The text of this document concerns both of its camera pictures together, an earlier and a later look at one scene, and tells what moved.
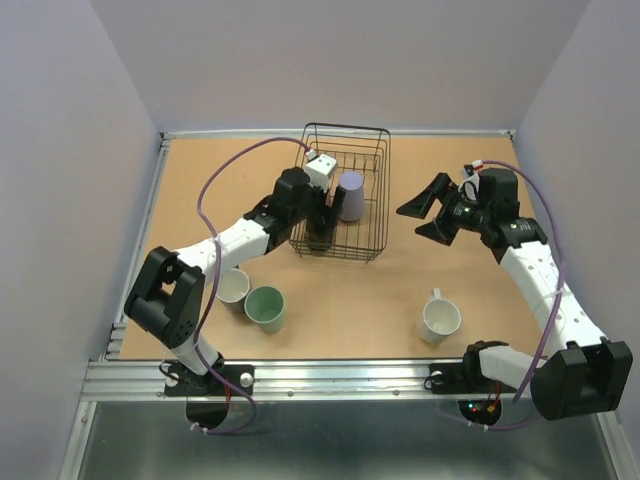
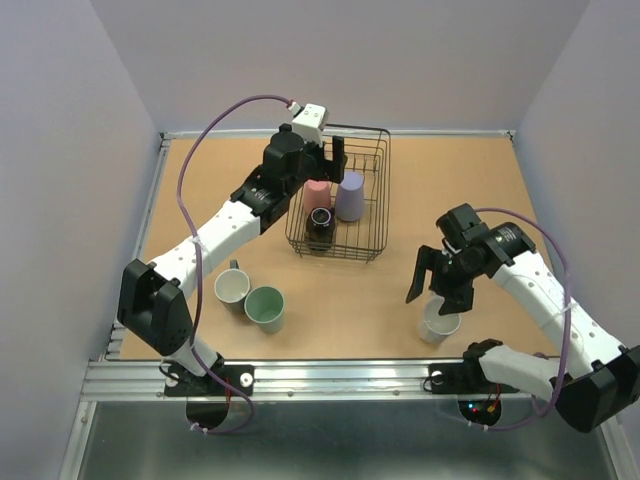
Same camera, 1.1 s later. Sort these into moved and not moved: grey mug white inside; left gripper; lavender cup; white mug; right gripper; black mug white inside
Moved: left gripper; right gripper
Not moved: white mug; lavender cup; black mug white inside; grey mug white inside
